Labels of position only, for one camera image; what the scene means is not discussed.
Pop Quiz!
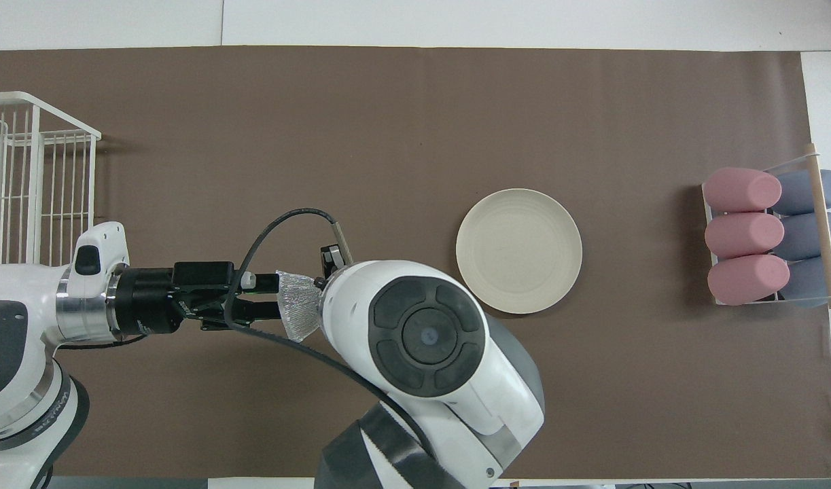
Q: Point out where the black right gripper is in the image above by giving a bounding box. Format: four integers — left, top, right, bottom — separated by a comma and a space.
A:
320, 244, 345, 278

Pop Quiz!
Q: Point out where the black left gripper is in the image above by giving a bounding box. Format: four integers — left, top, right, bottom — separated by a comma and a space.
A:
115, 260, 281, 336

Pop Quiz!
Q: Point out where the cream round plate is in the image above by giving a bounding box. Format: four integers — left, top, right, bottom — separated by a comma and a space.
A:
455, 188, 583, 315

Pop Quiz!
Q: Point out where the brown table mat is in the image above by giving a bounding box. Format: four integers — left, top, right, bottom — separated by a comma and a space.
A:
0, 46, 831, 479

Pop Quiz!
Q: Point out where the pink plastic cup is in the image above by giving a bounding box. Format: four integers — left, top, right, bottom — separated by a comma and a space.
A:
705, 213, 786, 259
707, 254, 791, 306
703, 168, 783, 213

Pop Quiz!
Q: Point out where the blue plastic cup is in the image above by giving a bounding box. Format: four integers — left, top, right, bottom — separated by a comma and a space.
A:
775, 213, 831, 261
775, 170, 831, 215
782, 255, 831, 308

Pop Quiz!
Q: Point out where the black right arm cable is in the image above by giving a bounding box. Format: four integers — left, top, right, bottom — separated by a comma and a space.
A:
223, 208, 457, 469

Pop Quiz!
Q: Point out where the white wire dish rack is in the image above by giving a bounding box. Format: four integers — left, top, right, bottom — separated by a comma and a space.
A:
0, 91, 102, 267

